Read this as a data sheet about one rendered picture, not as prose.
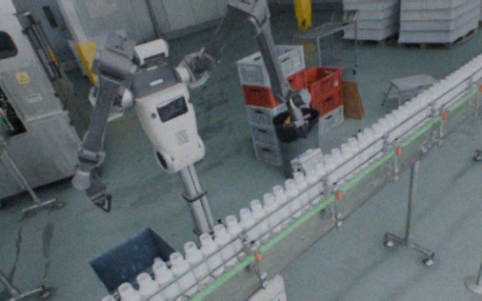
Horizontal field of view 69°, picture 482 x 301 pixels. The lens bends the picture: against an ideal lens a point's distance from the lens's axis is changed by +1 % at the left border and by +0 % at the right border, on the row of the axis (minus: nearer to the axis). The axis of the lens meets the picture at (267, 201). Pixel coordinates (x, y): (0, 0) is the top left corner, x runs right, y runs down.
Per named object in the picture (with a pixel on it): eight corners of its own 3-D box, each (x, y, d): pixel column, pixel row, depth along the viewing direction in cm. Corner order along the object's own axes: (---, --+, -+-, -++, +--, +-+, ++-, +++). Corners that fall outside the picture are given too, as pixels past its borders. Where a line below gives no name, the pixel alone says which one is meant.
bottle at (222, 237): (227, 253, 136) (216, 221, 127) (240, 257, 133) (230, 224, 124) (218, 264, 132) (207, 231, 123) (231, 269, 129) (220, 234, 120)
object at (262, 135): (278, 149, 375) (275, 130, 362) (251, 142, 400) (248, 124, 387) (311, 126, 408) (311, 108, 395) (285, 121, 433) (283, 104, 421)
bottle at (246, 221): (243, 249, 137) (233, 215, 128) (248, 238, 142) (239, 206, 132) (257, 250, 135) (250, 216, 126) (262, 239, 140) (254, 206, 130)
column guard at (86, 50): (101, 97, 768) (76, 44, 705) (94, 95, 794) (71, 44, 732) (117, 91, 786) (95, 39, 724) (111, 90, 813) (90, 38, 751)
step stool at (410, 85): (414, 98, 477) (416, 68, 454) (436, 114, 427) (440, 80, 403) (380, 106, 478) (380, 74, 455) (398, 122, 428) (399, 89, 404)
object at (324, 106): (313, 122, 415) (311, 104, 403) (288, 117, 442) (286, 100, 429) (344, 104, 446) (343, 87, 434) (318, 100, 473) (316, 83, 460)
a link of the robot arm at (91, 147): (137, 61, 103) (97, 44, 98) (134, 72, 100) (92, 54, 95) (107, 156, 131) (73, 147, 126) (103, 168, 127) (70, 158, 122)
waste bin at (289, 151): (303, 190, 341) (295, 130, 305) (272, 177, 372) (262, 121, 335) (333, 170, 363) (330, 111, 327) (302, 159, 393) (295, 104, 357)
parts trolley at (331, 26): (321, 93, 555) (315, 26, 499) (296, 90, 592) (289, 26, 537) (361, 72, 605) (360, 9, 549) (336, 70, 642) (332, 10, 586)
